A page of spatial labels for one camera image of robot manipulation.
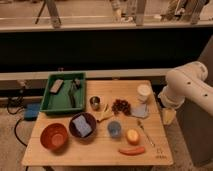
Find orange bowl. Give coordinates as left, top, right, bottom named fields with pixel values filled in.
left=40, top=123, right=68, bottom=151

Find dark handled tool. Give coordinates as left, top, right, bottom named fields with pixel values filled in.
left=68, top=78, right=81, bottom=108

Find green plastic tray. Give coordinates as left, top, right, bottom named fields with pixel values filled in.
left=40, top=73, right=86, bottom=115

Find blue box on floor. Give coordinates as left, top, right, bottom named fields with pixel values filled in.
left=24, top=103, right=40, bottom=121

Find dark red grapes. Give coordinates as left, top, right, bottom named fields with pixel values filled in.
left=112, top=99, right=131, bottom=115

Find black cable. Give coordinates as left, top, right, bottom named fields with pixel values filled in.
left=6, top=94, right=29, bottom=148

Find small metal cup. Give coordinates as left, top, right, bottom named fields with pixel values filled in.
left=90, top=96, right=100, bottom=111

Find grey rectangular block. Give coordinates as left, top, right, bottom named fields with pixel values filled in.
left=50, top=79, right=64, bottom=94

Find dark purple bowl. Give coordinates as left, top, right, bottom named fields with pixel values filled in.
left=69, top=112, right=97, bottom=138

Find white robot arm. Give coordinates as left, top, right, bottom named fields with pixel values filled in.
left=158, top=43, right=213, bottom=125

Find blue cup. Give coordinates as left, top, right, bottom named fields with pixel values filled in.
left=107, top=121, right=121, bottom=138

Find metal spoon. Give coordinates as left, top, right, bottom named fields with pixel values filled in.
left=137, top=119, right=155, bottom=148

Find yellow apple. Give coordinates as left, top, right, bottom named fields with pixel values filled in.
left=126, top=129, right=140, bottom=145

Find white cup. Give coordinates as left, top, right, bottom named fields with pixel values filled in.
left=137, top=84, right=151, bottom=102

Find grey blue cloth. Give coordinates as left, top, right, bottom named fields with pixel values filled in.
left=131, top=104, right=149, bottom=119

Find blue sponge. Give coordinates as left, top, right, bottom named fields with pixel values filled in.
left=73, top=115, right=92, bottom=137

